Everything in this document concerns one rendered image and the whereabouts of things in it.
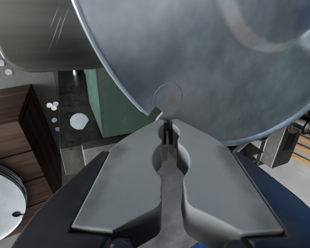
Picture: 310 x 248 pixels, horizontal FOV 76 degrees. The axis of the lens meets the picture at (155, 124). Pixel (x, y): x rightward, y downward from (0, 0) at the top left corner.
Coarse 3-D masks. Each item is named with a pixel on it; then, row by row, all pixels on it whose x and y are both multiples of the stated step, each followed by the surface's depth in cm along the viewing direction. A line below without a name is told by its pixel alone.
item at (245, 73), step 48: (96, 0) 9; (144, 0) 10; (192, 0) 11; (240, 0) 12; (288, 0) 13; (96, 48) 10; (144, 48) 11; (192, 48) 13; (240, 48) 14; (288, 48) 16; (144, 96) 13; (192, 96) 14; (240, 96) 16; (288, 96) 19; (240, 144) 18
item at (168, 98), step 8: (160, 88) 13; (168, 88) 13; (176, 88) 13; (160, 96) 13; (168, 96) 13; (176, 96) 14; (160, 104) 13; (168, 104) 14; (176, 104) 14; (168, 112) 14
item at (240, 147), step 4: (244, 144) 19; (248, 144) 19; (252, 144) 19; (236, 148) 19; (240, 148) 19; (244, 148) 19; (248, 148) 19; (252, 148) 19; (256, 148) 19; (244, 152) 19; (248, 152) 19; (252, 152) 20; (256, 152) 20; (260, 152) 20
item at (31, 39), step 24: (0, 0) 8; (24, 0) 9; (48, 0) 9; (0, 24) 9; (24, 24) 9; (48, 24) 9; (72, 24) 10; (0, 48) 9; (24, 48) 9; (48, 48) 10; (72, 48) 10
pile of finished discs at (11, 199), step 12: (0, 168) 51; (0, 180) 51; (12, 180) 52; (0, 192) 52; (12, 192) 54; (24, 192) 57; (0, 204) 54; (12, 204) 55; (24, 204) 56; (0, 216) 55; (12, 216) 57; (0, 228) 57; (12, 228) 58
